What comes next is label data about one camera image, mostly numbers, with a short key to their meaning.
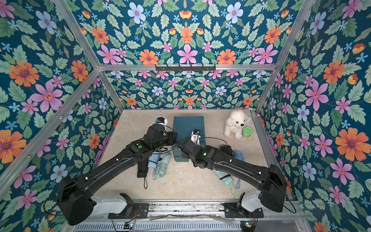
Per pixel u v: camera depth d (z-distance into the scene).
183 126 0.82
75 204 0.38
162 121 0.69
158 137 0.59
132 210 0.68
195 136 0.68
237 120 0.90
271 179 0.41
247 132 1.01
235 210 0.72
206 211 0.75
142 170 0.86
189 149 0.55
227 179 0.82
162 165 0.86
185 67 0.93
